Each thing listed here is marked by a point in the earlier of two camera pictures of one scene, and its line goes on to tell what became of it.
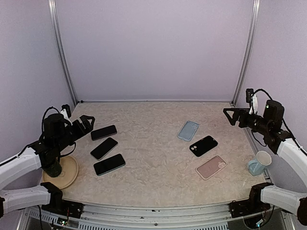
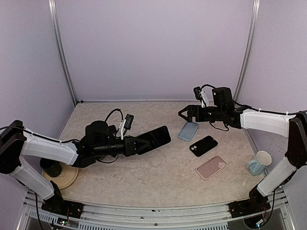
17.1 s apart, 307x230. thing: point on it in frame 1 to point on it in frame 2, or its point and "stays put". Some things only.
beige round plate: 69,171 stays put
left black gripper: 88,128 to 129,142
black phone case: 203,145 stays put
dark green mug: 53,169 stays put
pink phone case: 211,166 stays put
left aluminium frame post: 63,47 stays put
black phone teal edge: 109,165 to 156,138
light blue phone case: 188,130 stays put
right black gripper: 244,113 to 192,110
